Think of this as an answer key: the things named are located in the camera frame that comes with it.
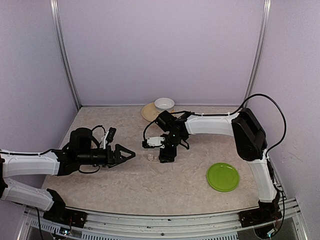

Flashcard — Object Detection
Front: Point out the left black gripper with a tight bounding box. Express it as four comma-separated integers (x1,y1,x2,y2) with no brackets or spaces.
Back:
77,143,135,168

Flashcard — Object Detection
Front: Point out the clear plastic pill organizer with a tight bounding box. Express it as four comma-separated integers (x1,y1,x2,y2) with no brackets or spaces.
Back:
147,154,159,162

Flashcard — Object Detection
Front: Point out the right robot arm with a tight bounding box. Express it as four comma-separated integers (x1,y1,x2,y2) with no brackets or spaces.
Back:
155,108,280,222

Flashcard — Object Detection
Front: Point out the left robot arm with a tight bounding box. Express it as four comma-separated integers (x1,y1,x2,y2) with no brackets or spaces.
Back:
0,127,136,223

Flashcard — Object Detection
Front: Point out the beige round plate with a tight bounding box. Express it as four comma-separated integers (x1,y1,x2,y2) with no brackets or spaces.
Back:
141,102,174,122

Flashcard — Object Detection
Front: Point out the white ceramic bowl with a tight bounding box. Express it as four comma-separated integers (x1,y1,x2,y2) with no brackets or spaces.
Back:
154,97,175,113

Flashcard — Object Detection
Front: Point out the green round plate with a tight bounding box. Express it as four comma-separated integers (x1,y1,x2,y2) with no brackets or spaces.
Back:
206,162,240,193

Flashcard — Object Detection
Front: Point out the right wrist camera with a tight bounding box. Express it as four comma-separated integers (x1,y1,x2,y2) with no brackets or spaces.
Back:
142,136,165,149

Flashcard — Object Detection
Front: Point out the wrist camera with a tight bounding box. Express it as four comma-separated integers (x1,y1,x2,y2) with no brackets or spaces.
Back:
101,127,117,150
142,136,165,149

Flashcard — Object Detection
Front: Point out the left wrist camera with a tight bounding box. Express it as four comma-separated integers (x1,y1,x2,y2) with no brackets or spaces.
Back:
101,127,117,150

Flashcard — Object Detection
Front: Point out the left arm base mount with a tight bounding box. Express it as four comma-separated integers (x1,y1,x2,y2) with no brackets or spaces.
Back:
43,188,87,228

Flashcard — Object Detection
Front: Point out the front aluminium rail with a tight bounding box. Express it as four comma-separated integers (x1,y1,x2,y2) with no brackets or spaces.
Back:
15,198,309,240

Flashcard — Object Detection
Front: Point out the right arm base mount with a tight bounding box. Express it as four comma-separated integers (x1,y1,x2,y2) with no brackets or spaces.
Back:
238,198,282,228

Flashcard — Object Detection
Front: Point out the left aluminium frame post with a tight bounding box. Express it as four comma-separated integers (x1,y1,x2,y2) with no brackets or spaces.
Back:
50,0,82,111

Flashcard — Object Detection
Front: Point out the aluminium frame post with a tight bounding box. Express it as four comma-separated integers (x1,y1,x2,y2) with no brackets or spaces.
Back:
50,0,82,111
244,0,272,100

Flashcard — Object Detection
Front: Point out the right aluminium frame post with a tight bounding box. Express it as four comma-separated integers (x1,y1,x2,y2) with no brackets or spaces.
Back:
244,0,272,100

